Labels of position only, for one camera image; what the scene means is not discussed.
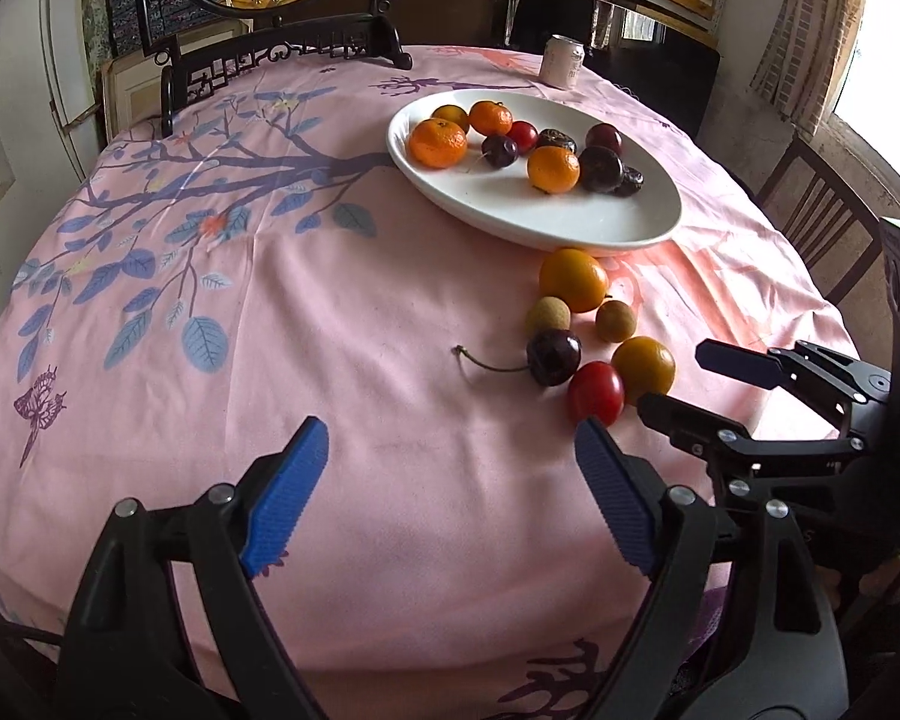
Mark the yellow orange round fruit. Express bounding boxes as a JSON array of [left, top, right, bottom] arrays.
[[611, 337, 676, 405]]

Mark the red cherry tomato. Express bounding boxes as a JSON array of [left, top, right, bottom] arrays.
[[566, 361, 626, 427], [507, 121, 539, 156]]

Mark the brown longan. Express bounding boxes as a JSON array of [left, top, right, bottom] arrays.
[[525, 296, 572, 340], [595, 299, 637, 343]]

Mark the dark cherry with stem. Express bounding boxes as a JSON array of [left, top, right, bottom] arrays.
[[452, 328, 582, 388]]

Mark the smooth orange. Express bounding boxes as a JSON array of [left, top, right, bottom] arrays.
[[538, 247, 610, 314]]

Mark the wrinkled dark passion fruit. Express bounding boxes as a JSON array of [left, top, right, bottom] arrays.
[[611, 166, 645, 197]]

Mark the dark purple front fruit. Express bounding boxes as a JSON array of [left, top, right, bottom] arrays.
[[578, 145, 624, 193]]

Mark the mandarin with green stem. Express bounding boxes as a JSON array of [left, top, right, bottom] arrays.
[[468, 99, 514, 137]]

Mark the large mandarin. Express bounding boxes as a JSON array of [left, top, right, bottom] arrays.
[[526, 146, 580, 195]]

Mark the round dark passion fruit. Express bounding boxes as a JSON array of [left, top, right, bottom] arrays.
[[536, 127, 578, 153]]

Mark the dark wooden chair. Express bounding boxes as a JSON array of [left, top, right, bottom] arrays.
[[754, 133, 883, 304]]

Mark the pink printed tablecloth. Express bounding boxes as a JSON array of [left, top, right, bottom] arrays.
[[0, 44, 860, 720]]

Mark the dark red plum on plate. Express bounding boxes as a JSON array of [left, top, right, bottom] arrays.
[[585, 122, 622, 158]]

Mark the white oval plate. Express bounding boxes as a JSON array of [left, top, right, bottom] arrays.
[[386, 88, 685, 255]]

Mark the bright right window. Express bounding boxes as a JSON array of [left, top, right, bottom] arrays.
[[829, 0, 900, 199]]

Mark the dark cabinet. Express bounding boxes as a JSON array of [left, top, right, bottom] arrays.
[[505, 0, 720, 137]]

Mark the white drink can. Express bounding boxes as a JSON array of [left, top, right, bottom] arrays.
[[539, 34, 585, 91]]

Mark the yellow cherry tomato on plate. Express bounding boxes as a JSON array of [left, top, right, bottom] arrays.
[[432, 104, 470, 133]]

